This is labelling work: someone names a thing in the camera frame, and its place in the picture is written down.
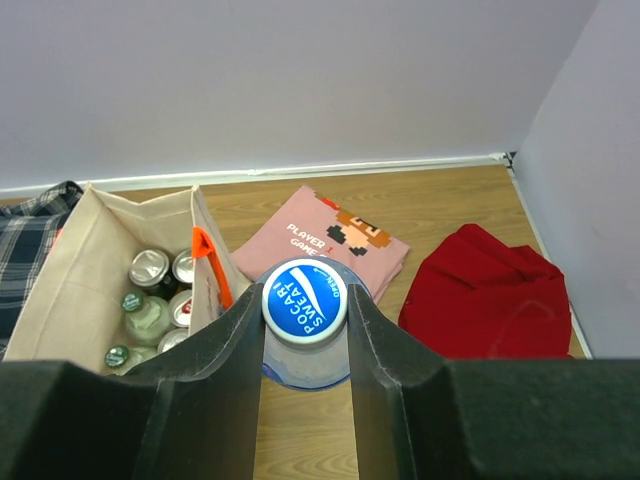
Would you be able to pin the red cloth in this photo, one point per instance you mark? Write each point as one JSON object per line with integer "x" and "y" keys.
{"x": 474, "y": 297}

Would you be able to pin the silver can far right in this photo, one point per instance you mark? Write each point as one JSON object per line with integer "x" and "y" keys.
{"x": 183, "y": 268}

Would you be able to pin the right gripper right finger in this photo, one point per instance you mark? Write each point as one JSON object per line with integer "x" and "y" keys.
{"x": 384, "y": 362}

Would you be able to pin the red top can middle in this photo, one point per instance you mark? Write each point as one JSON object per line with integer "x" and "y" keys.
{"x": 180, "y": 309}

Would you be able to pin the green cap glass bottle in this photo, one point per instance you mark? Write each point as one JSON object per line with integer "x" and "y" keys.
{"x": 146, "y": 318}
{"x": 120, "y": 359}

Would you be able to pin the red top can near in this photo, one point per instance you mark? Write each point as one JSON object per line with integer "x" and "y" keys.
{"x": 171, "y": 339}

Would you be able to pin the blue cap bottle from bag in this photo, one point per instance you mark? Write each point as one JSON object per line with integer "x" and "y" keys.
{"x": 305, "y": 309}

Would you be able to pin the beige canvas bag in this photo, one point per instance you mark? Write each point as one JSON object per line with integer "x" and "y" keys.
{"x": 73, "y": 311}

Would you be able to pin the pink printed t-shirt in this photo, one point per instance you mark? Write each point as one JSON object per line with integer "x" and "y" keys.
{"x": 313, "y": 225}

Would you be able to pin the plaid navy shirt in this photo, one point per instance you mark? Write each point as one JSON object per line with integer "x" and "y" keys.
{"x": 28, "y": 231}

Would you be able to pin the red can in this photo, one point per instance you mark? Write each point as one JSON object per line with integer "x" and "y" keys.
{"x": 180, "y": 309}
{"x": 171, "y": 339}

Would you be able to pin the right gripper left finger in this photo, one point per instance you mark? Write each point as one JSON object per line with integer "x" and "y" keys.
{"x": 204, "y": 417}

